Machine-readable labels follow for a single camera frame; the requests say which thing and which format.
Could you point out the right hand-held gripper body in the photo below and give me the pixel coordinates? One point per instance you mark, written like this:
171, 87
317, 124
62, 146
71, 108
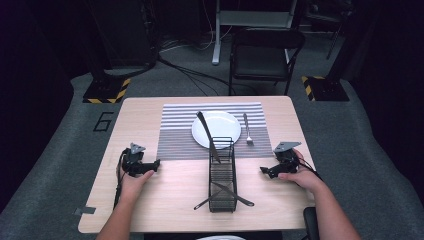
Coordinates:
287, 160

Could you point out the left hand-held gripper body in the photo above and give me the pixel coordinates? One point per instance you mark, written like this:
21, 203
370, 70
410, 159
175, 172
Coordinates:
132, 163

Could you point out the person's left hand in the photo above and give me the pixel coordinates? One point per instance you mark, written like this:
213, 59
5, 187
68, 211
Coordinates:
133, 186

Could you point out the person's right hand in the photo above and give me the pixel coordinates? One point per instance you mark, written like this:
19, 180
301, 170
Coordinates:
301, 178

